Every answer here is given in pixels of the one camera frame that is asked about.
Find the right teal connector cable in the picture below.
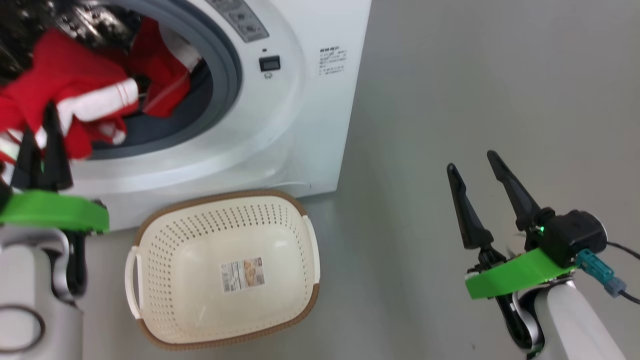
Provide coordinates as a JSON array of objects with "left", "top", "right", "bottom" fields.
[{"left": 576, "top": 249, "right": 640, "bottom": 305}]

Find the cream perforated laundry basket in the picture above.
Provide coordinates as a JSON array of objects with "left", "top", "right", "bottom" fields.
[{"left": 125, "top": 189, "right": 321, "bottom": 351}]

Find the white washing machine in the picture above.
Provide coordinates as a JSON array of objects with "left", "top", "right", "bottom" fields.
[{"left": 0, "top": 0, "right": 372, "bottom": 233}]

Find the paper label sticker in basket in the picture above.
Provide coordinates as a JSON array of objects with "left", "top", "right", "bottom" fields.
[{"left": 219, "top": 257, "right": 266, "bottom": 294}]

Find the steel perforated washer drum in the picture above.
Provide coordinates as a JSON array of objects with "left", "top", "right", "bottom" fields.
[{"left": 0, "top": 0, "right": 143, "bottom": 86}]

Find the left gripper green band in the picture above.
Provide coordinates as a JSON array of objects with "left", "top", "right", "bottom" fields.
[{"left": 0, "top": 102, "right": 110, "bottom": 233}]

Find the grey rubber door gasket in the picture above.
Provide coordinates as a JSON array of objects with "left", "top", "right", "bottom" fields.
[{"left": 90, "top": 0, "right": 243, "bottom": 161}]

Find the thin black right camera cable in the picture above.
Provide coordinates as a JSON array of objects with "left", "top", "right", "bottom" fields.
[{"left": 606, "top": 242, "right": 640, "bottom": 261}]

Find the grey warning sticker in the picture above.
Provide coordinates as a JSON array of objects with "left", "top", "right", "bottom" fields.
[{"left": 207, "top": 0, "right": 270, "bottom": 43}]

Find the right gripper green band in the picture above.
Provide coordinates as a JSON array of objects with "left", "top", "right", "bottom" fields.
[{"left": 446, "top": 150, "right": 576, "bottom": 301}]

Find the red and white garment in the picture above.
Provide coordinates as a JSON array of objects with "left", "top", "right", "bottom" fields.
[{"left": 0, "top": 17, "right": 203, "bottom": 166}]

